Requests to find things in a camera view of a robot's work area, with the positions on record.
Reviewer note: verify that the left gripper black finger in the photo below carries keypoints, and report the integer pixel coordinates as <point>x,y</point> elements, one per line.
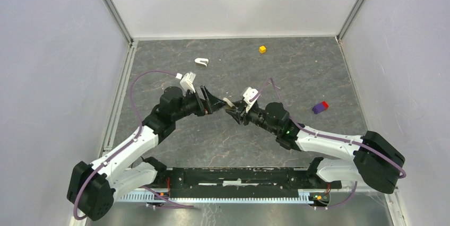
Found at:
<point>208,110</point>
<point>211,101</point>

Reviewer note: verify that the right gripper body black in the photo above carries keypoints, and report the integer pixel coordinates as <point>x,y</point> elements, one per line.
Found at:
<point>254,115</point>

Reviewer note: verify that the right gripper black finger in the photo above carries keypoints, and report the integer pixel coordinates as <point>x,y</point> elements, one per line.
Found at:
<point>238,115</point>
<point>239,105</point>

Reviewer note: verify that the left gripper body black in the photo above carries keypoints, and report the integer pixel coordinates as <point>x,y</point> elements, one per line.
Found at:
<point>192,104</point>

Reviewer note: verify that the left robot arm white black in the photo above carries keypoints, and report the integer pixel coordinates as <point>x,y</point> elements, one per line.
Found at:
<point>133,147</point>

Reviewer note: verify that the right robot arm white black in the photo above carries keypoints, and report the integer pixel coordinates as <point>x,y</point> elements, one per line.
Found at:
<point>369,158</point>

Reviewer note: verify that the yellow cube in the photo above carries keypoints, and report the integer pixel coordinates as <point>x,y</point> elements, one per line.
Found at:
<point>262,49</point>

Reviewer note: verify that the purple red block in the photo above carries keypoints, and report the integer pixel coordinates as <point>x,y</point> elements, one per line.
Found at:
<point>320,107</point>

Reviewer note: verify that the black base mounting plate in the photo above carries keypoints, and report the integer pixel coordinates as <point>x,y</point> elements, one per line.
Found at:
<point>283,182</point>

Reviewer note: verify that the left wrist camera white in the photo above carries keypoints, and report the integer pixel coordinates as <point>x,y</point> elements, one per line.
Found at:
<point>186,81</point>

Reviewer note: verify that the aluminium rail frame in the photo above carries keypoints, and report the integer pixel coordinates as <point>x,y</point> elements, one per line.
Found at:
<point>159,196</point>

